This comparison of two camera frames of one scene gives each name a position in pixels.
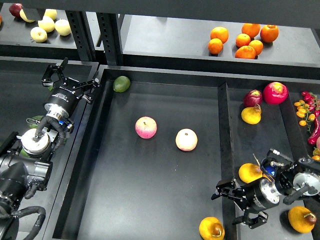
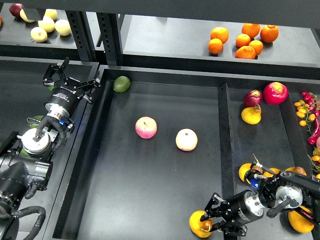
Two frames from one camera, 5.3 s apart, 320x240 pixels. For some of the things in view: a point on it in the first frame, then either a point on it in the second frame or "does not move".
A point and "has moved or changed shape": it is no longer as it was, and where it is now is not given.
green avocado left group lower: (24, 153) does not move
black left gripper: (65, 92) does not move
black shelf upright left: (83, 35) does not move
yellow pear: (211, 228) has moved or changed shape
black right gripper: (251, 199) → (239, 210)
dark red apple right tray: (252, 98) does not move
